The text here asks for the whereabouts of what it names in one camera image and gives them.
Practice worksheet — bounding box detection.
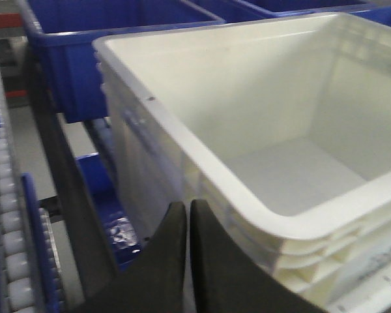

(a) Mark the white roller track left shelf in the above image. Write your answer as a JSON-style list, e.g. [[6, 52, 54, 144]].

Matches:
[[0, 73, 66, 312]]

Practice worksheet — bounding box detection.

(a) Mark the blue bin lower shelf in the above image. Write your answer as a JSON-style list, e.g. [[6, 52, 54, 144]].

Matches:
[[76, 153, 141, 271]]

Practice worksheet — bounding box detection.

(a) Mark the blue bin behind centre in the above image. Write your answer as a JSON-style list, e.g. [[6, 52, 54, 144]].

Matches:
[[18, 0, 227, 124]]

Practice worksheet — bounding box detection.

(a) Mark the blue bin behind right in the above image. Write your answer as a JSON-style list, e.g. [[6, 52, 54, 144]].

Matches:
[[193, 1, 391, 27]]

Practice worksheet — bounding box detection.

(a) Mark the dark steel shelf divider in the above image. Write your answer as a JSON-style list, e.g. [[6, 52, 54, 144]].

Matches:
[[22, 49, 119, 301]]

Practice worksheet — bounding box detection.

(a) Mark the white plastic tote bin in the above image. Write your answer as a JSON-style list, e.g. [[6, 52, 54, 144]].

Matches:
[[93, 12, 391, 312]]

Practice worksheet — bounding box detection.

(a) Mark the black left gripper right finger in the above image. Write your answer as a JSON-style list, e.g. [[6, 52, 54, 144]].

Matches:
[[190, 200, 322, 313]]

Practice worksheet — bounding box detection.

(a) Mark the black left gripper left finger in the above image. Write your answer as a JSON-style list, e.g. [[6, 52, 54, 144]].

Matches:
[[73, 202, 186, 312]]

